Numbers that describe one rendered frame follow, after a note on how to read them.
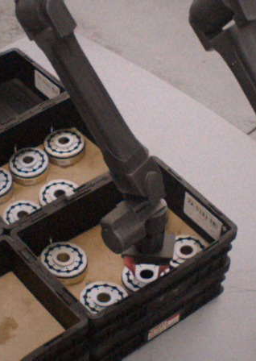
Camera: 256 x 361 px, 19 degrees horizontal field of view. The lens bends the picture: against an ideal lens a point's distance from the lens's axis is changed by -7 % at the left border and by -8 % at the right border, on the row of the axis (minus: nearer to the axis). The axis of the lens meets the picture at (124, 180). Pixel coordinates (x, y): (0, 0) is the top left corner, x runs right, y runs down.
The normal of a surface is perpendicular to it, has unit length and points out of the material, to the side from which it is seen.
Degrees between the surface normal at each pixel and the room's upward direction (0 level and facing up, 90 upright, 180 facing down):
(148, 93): 0
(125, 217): 62
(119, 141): 57
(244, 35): 51
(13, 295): 0
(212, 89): 0
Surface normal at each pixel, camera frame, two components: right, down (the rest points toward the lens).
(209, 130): 0.02, -0.73
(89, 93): 0.58, 0.13
